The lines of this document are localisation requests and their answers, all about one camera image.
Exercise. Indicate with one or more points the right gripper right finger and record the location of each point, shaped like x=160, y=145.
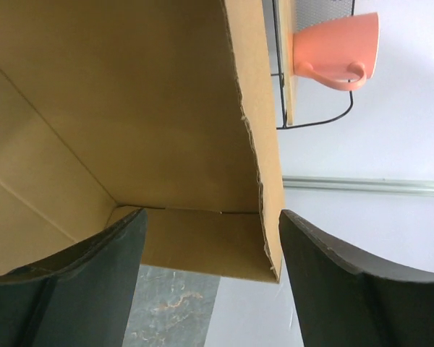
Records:
x=345, y=296

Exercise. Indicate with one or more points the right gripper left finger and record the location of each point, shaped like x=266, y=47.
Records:
x=80, y=296

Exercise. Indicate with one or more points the brown cardboard box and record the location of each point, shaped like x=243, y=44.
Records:
x=109, y=106

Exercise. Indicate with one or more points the black wire shelf rack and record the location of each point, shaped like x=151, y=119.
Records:
x=285, y=23

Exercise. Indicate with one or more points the pink ceramic mug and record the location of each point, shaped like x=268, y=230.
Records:
x=340, y=54

